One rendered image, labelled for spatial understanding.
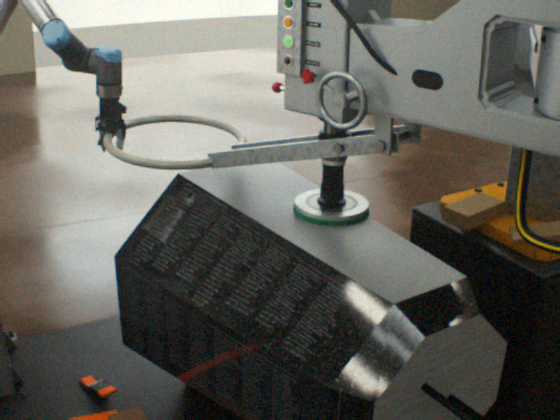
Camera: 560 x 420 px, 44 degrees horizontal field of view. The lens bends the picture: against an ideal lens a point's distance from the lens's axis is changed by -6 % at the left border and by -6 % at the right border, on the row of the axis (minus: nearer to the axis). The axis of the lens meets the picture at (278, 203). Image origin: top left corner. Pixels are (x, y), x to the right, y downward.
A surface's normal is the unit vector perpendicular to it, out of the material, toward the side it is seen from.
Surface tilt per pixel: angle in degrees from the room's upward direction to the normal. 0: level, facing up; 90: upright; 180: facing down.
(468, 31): 90
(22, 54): 90
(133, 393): 0
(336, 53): 90
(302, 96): 90
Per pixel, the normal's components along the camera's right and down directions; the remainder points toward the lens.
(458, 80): -0.62, 0.29
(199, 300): -0.56, -0.51
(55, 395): 0.02, -0.93
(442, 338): 0.54, 0.32
